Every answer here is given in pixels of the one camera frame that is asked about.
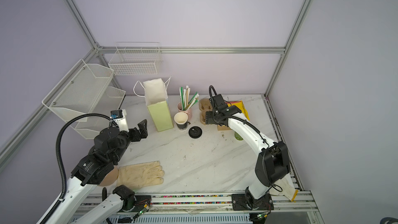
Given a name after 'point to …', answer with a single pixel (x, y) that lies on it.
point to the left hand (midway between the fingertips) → (135, 123)
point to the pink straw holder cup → (188, 111)
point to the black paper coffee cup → (181, 118)
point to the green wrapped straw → (182, 97)
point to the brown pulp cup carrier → (204, 105)
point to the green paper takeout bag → (156, 99)
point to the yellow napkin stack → (239, 104)
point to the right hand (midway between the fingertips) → (211, 117)
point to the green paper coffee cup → (237, 136)
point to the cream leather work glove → (140, 175)
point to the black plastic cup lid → (195, 132)
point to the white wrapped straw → (187, 97)
